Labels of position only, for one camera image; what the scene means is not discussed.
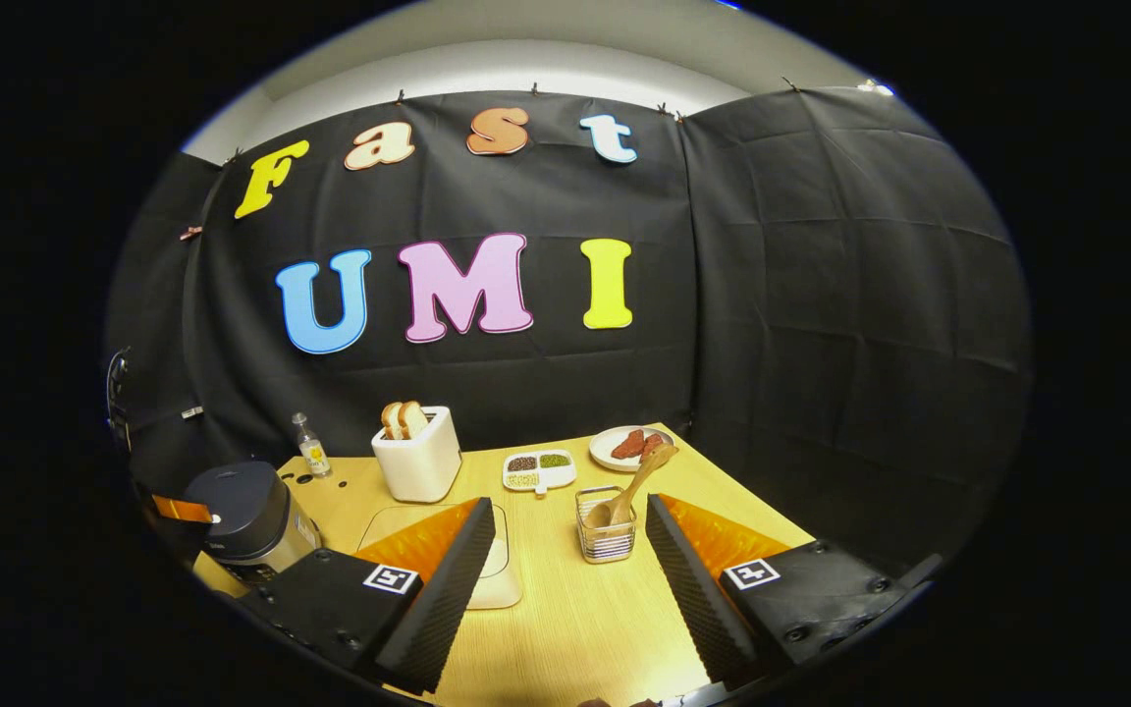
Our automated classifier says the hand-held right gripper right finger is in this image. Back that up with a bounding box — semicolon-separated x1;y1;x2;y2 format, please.
644;493;944;690

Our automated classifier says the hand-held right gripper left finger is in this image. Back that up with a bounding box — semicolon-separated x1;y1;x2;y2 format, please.
237;496;498;696

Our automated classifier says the dark lidded silver rice cooker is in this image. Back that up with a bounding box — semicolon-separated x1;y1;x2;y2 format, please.
183;462;323;587

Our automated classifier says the metal wire chopstick holder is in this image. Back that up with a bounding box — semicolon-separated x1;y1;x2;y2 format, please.
575;485;638;565

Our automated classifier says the wooden spoon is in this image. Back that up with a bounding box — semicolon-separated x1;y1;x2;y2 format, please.
587;444;680;531

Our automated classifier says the white toaster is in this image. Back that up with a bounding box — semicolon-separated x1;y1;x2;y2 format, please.
371;406;463;504

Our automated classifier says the small glass bottle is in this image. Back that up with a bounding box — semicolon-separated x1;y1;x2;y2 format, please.
292;412;333;479

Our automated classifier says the white divided bean dish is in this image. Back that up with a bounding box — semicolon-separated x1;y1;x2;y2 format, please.
502;450;578;497

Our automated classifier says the white round plate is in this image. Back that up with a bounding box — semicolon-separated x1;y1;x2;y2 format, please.
589;425;676;473

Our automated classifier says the black backdrop cloth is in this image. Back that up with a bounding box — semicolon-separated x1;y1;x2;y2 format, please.
104;86;1033;580

